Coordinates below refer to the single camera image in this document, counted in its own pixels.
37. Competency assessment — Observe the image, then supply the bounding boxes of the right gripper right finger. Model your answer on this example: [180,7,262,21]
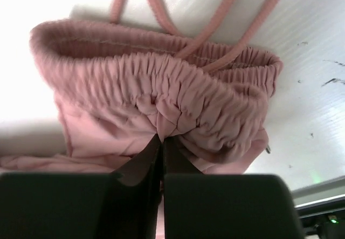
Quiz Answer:
[163,139,304,239]

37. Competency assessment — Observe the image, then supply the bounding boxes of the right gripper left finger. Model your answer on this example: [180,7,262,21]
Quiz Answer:
[1,136,161,238]

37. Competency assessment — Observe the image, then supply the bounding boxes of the pink trousers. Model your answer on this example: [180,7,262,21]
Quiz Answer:
[0,0,284,239]

